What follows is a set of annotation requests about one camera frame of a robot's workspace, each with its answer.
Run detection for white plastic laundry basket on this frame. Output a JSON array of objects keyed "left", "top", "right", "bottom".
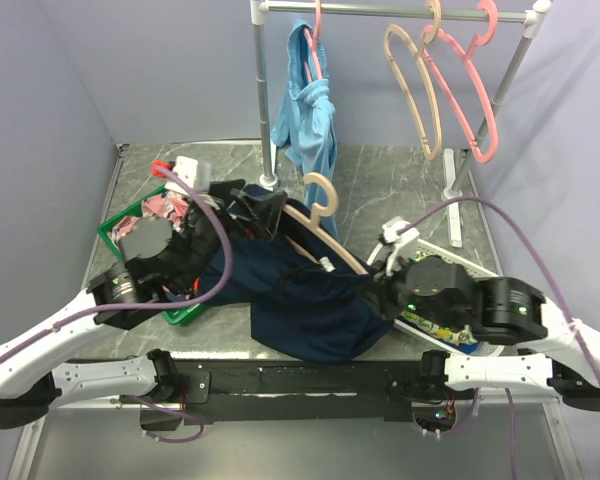
[{"left": 394, "top": 240, "right": 505, "bottom": 357}]

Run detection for pink empty hanger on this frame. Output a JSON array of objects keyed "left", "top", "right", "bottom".
[{"left": 423, "top": 0, "right": 499, "bottom": 165}]

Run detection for pink patterned garment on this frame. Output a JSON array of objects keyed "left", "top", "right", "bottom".
[{"left": 108, "top": 191, "right": 189, "bottom": 240}]

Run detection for pink hanger holding shorts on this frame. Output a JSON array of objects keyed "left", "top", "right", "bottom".
[{"left": 302, "top": 0, "right": 324, "bottom": 83}]

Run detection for lemon print garment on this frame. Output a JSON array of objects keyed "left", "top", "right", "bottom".
[{"left": 397, "top": 252, "right": 481, "bottom": 349}]

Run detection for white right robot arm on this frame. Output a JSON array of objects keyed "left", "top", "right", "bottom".
[{"left": 359, "top": 255, "right": 600, "bottom": 412}]

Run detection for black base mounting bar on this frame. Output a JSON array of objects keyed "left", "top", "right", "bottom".
[{"left": 119, "top": 357, "right": 476, "bottom": 434}]

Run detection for metal clothes rack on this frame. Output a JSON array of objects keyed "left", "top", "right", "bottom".
[{"left": 249, "top": 0, "right": 552, "bottom": 248}]

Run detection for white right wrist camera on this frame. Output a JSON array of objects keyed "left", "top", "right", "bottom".
[{"left": 380, "top": 216, "right": 420, "bottom": 277}]

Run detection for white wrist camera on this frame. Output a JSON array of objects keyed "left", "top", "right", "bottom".
[
  {"left": 380, "top": 216, "right": 420, "bottom": 277},
  {"left": 151, "top": 155, "right": 212, "bottom": 193}
]

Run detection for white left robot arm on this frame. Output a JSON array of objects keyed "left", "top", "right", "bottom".
[{"left": 0, "top": 182, "right": 287, "bottom": 430}]

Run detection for light blue shorts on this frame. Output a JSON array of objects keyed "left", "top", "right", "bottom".
[{"left": 270, "top": 19, "right": 340, "bottom": 239}]

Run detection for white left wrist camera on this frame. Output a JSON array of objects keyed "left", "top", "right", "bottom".
[{"left": 151, "top": 155, "right": 212, "bottom": 193}]

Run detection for green plastic tray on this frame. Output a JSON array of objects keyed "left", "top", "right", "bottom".
[{"left": 97, "top": 186, "right": 207, "bottom": 327}]

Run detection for beige hanger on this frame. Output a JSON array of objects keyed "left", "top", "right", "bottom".
[
  {"left": 382, "top": 0, "right": 443, "bottom": 162},
  {"left": 283, "top": 172, "right": 367, "bottom": 275}
]

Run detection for navy blue shorts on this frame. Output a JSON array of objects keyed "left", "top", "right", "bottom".
[{"left": 205, "top": 184, "right": 392, "bottom": 364}]

